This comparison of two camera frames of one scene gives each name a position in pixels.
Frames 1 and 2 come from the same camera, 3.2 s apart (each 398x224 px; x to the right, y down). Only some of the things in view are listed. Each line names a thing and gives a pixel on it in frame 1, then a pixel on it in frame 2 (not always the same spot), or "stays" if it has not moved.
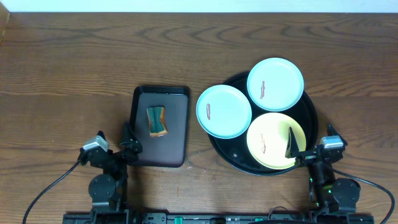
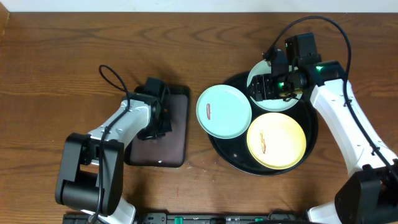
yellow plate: (267, 137) stays
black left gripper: (114, 156) -> (165, 116)
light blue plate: (223, 111) stays
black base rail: (145, 218) stays
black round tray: (234, 151) stays
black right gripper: (293, 151) -> (263, 88)
